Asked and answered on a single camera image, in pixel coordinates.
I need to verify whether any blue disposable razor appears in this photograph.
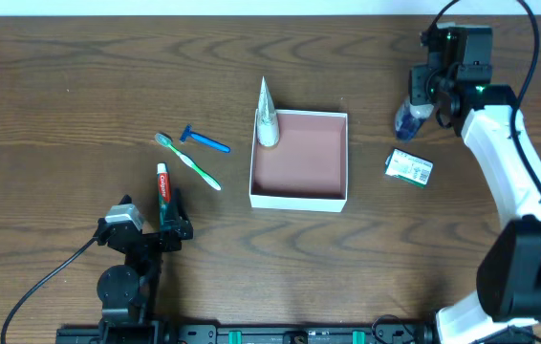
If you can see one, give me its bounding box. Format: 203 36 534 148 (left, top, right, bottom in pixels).
180 124 231 153

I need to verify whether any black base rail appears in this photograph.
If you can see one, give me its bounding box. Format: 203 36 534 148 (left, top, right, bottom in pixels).
55 320 440 344

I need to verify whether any red and green toothpaste tube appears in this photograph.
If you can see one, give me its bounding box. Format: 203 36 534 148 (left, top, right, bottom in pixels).
157 162 171 226

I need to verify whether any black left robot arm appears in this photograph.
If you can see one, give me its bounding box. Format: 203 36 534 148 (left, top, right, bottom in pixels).
94 188 193 343

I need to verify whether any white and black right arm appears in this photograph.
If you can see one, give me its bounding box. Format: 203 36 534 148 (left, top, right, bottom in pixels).
409 23 541 343

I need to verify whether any white upright tube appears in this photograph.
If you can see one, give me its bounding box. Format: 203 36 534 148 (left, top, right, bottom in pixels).
256 77 280 147

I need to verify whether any green and white toothbrush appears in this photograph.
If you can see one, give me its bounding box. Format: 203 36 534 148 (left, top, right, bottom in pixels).
154 133 222 191

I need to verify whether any white and green small box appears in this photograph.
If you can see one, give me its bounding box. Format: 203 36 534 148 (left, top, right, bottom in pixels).
384 149 433 187

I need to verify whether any clear pump bottle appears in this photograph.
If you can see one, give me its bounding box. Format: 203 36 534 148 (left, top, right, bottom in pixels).
395 97 434 141

